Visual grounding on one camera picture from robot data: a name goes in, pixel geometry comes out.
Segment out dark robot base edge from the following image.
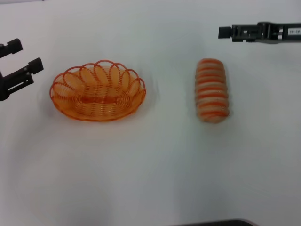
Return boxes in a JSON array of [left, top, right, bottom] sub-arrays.
[[174, 218, 257, 226]]

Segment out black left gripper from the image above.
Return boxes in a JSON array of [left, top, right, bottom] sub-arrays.
[[0, 38, 44, 102]]

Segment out orange wire basket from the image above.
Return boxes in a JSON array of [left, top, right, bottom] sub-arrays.
[[49, 60, 147, 122]]

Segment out orange striped bread loaf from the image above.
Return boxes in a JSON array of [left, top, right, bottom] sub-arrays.
[[194, 57, 230, 124]]

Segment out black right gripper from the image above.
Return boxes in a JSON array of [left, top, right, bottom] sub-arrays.
[[218, 20, 301, 44]]

